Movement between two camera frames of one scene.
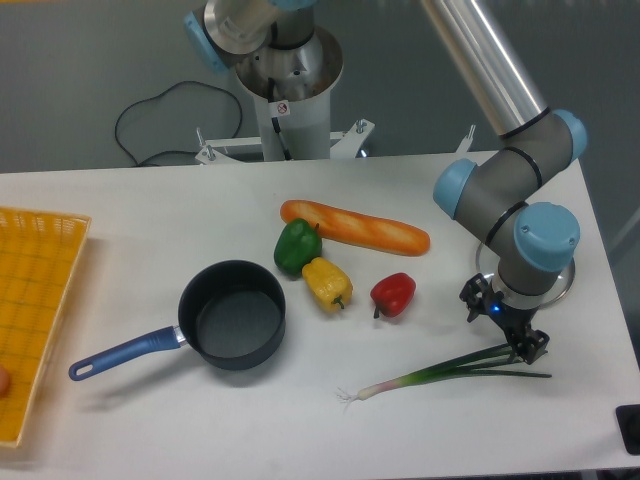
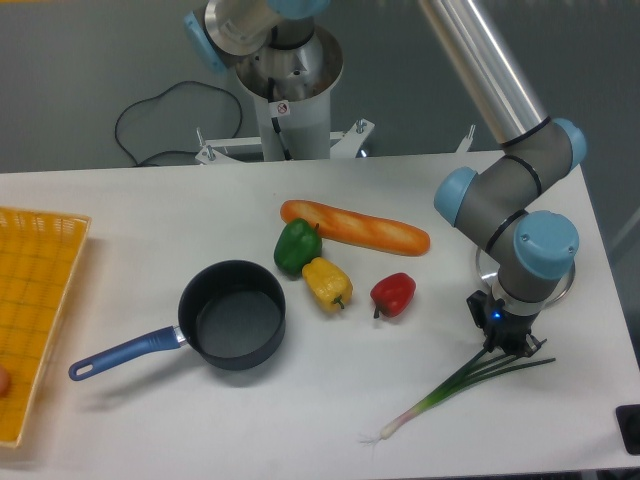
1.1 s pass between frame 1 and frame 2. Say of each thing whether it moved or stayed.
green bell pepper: stayed
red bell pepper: stayed
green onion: moved
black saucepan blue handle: stayed
